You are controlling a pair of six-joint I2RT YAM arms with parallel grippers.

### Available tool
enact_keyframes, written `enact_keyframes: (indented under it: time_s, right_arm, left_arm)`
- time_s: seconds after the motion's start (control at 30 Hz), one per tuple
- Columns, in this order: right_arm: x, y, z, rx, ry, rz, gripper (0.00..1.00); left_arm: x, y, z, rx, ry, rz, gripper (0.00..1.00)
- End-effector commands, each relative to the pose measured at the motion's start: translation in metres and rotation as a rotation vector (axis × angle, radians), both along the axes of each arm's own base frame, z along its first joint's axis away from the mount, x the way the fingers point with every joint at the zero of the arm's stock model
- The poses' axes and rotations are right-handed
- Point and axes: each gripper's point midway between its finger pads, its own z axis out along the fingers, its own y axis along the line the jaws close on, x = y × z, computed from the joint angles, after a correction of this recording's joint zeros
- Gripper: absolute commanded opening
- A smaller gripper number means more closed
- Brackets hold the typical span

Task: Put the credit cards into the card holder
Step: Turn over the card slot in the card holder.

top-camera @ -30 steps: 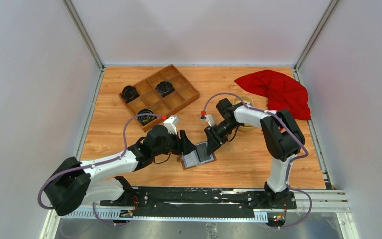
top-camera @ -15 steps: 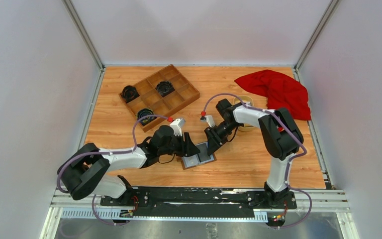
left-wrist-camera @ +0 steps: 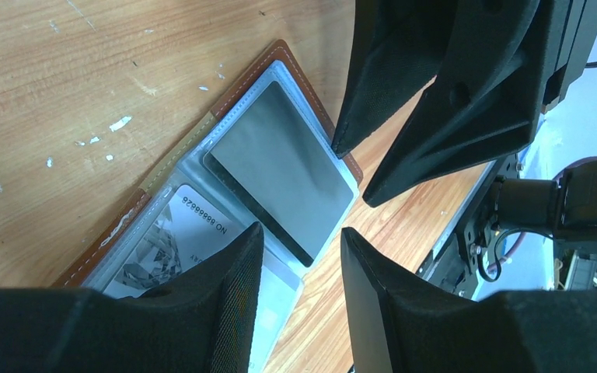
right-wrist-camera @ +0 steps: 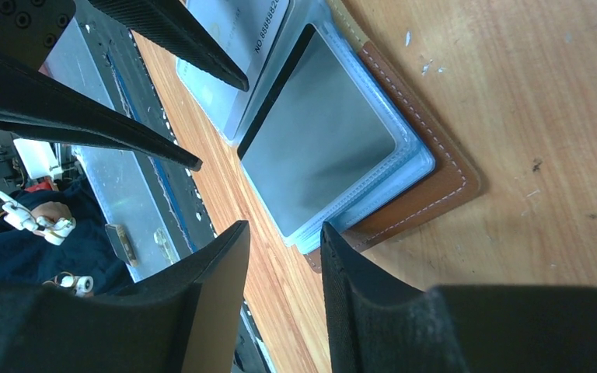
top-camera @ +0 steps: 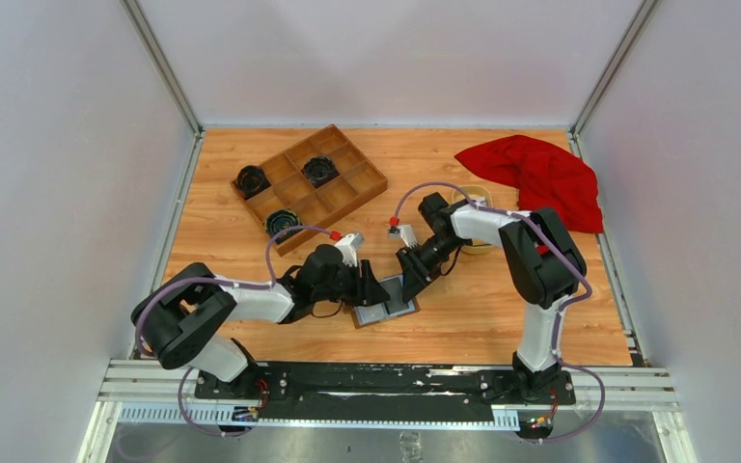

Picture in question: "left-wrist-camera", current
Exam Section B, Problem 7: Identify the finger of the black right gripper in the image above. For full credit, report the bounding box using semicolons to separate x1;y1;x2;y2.
332;0;458;158

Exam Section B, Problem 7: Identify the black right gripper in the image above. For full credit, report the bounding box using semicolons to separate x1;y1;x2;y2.
363;0;597;207

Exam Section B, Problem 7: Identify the white credit card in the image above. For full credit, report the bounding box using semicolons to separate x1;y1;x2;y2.
91;184;303;372

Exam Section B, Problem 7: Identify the aluminium table edge rail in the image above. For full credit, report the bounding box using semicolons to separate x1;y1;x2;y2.
417;161;496;278

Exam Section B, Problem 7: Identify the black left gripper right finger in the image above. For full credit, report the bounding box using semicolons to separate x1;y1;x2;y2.
340;228;597;372

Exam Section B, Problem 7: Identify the black credit card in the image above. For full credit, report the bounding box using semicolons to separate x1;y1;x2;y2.
204;81;354;267

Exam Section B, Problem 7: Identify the brown leather card holder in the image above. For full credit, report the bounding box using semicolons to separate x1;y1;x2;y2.
51;39;365;373

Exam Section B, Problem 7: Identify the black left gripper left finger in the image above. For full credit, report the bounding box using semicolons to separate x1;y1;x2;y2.
0;223;264;372

